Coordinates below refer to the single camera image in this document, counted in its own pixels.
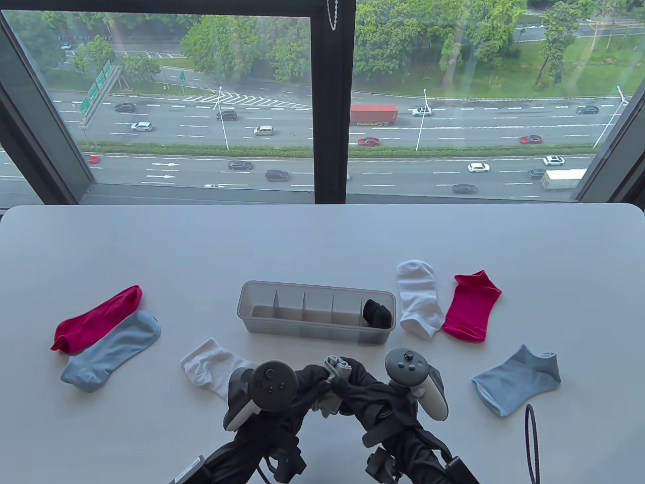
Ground person's left hand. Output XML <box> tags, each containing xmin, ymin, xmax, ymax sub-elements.
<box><xmin>236</xmin><ymin>365</ymin><xmax>332</xmax><ymax>445</ymax></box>

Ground person's right hand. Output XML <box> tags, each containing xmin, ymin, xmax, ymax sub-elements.
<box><xmin>330</xmin><ymin>357</ymin><xmax>423</xmax><ymax>447</ymax></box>

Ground grey hand controller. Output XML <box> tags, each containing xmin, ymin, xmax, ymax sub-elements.
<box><xmin>223</xmin><ymin>359</ymin><xmax>299</xmax><ymax>432</ymax></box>
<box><xmin>385</xmin><ymin>348</ymin><xmax>449</xmax><ymax>422</ymax></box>

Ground white sock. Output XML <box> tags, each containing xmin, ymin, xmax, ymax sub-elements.
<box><xmin>396</xmin><ymin>260</ymin><xmax>446</xmax><ymax>339</ymax></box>
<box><xmin>180</xmin><ymin>338</ymin><xmax>259</xmax><ymax>402</ymax></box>

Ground black sock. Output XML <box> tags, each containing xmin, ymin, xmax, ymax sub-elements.
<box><xmin>363</xmin><ymin>299</ymin><xmax>394</xmax><ymax>328</ymax></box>

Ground red sock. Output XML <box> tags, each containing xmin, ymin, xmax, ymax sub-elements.
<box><xmin>51</xmin><ymin>285</ymin><xmax>144</xmax><ymax>352</ymax></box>
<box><xmin>442</xmin><ymin>270</ymin><xmax>503</xmax><ymax>343</ymax></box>

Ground light blue sock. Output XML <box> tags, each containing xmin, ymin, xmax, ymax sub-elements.
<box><xmin>60</xmin><ymin>311</ymin><xmax>163</xmax><ymax>393</ymax></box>
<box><xmin>472</xmin><ymin>344</ymin><xmax>561</xmax><ymax>417</ymax></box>

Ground grey divided storage box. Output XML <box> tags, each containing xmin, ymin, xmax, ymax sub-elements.
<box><xmin>237</xmin><ymin>281</ymin><xmax>397</xmax><ymax>346</ymax></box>

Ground black labelled wrist box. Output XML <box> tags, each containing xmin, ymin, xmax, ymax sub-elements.
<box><xmin>443</xmin><ymin>456</ymin><xmax>479</xmax><ymax>484</ymax></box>
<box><xmin>174</xmin><ymin>455</ymin><xmax>208</xmax><ymax>484</ymax></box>

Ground white street lamp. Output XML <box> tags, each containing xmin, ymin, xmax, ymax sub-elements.
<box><xmin>593</xmin><ymin>86</ymin><xmax>630</xmax><ymax>149</ymax></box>
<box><xmin>213</xmin><ymin>87</ymin><xmax>230</xmax><ymax>151</ymax></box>
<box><xmin>415</xmin><ymin>89</ymin><xmax>432</xmax><ymax>152</ymax></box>

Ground green road sign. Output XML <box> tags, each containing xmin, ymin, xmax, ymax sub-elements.
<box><xmin>80</xmin><ymin>59</ymin><xmax>124</xmax><ymax>127</ymax></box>

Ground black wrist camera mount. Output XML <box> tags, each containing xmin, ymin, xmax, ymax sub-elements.
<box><xmin>365</xmin><ymin>449</ymin><xmax>400</xmax><ymax>483</ymax></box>
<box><xmin>272</xmin><ymin>446</ymin><xmax>308</xmax><ymax>483</ymax></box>

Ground dark braided cable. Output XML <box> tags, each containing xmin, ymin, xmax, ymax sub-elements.
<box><xmin>524</xmin><ymin>404</ymin><xmax>541</xmax><ymax>484</ymax></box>

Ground black window frame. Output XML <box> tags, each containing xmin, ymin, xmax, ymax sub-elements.
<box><xmin>0</xmin><ymin>0</ymin><xmax>645</xmax><ymax>205</ymax></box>

